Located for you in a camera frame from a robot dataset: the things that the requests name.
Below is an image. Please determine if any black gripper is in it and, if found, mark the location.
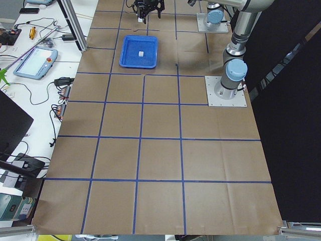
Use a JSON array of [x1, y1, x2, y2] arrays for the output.
[[131, 0, 165, 24]]

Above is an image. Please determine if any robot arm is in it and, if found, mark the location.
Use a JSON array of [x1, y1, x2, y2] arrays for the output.
[[126, 0, 224, 24], [207, 1, 273, 100]]

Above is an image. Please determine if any blue plastic tray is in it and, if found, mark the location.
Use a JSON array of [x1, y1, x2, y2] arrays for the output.
[[119, 35, 158, 69]]

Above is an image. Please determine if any black power adapter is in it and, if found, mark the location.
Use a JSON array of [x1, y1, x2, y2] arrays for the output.
[[61, 34, 74, 41]]

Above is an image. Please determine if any yellow metal cylinder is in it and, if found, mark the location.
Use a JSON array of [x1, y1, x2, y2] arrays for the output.
[[29, 27, 37, 40]]

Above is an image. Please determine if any teach pendant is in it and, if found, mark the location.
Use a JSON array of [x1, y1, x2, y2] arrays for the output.
[[13, 47, 58, 80]]

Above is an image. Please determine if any black phone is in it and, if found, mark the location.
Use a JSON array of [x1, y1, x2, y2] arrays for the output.
[[20, 8, 40, 14]]

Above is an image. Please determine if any brown paper table cover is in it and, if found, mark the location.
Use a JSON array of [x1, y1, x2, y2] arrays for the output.
[[33, 1, 282, 235]]

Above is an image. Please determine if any black monitor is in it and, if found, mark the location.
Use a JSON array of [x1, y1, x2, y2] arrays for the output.
[[0, 91, 34, 161]]

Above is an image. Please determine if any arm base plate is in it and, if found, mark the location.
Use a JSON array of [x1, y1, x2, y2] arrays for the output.
[[205, 76, 247, 107], [196, 13, 229, 34]]

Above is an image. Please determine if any aluminium frame post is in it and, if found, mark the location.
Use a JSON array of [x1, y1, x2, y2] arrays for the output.
[[57, 0, 88, 53]]

